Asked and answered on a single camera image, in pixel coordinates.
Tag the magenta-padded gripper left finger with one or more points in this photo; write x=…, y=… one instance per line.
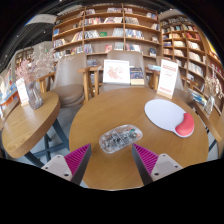
x=58, y=165

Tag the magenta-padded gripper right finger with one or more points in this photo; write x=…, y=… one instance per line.
x=165, y=165

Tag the transparent computer mouse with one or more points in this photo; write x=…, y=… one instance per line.
x=120, y=138

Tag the white mouse pad red wrist rest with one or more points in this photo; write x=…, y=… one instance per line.
x=165, y=115

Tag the round wooden side table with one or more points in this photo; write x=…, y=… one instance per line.
x=28, y=125
x=215, y=123

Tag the glass vase with pink flowers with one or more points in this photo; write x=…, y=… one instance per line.
x=34, y=96

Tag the stack of colourful books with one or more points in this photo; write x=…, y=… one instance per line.
x=197, y=97

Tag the glass vase with pale flowers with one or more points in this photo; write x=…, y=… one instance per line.
x=210, y=103

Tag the beige armchair with wooden arms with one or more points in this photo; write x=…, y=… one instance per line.
x=70, y=80
x=180, y=85
x=133, y=57

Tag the small white sign card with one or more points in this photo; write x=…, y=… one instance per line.
x=22, y=91

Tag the white sign card wooden base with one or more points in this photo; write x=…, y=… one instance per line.
x=167, y=78

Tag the colourful book display stand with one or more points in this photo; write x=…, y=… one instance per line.
x=7, y=88

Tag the dark blue book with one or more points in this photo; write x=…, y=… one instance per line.
x=137, y=75

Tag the white framed floral picture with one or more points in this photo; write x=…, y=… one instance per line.
x=116, y=71

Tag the distant wooden bookshelf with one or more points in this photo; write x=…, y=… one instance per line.
x=23, y=56

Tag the curved wooden bookshelf with books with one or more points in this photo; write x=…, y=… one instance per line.
x=193, y=50

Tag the wide wooden bookshelf with books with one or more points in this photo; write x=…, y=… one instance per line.
x=106, y=30

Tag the white hanging ceiling panel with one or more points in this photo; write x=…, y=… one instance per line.
x=41, y=19

